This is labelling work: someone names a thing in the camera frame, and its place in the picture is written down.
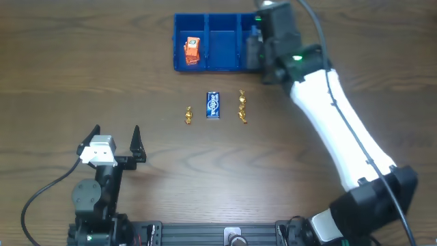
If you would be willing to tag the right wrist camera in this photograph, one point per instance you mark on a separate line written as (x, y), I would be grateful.
(265, 2)

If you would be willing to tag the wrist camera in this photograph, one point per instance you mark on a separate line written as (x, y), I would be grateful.
(99, 150)
(265, 2)

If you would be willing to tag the blue candy pack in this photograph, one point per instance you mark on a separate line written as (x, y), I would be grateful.
(212, 105)

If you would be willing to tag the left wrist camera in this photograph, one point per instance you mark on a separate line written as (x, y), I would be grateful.
(99, 150)

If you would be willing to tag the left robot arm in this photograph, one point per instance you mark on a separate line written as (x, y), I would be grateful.
(102, 191)

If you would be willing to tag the blue tray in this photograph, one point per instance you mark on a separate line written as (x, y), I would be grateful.
(222, 51)

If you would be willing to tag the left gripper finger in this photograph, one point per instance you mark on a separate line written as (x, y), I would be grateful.
(138, 150)
(85, 143)

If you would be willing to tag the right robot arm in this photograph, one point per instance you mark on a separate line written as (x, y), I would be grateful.
(327, 119)

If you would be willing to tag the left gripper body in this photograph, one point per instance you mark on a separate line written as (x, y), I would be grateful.
(126, 163)

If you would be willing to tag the mounting rail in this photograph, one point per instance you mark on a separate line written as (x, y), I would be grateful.
(198, 232)

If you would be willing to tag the orange candy box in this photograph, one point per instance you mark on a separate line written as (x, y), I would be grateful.
(192, 61)
(193, 46)

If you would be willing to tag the gold candy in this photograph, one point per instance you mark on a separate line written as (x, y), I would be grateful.
(188, 115)
(242, 114)
(242, 97)

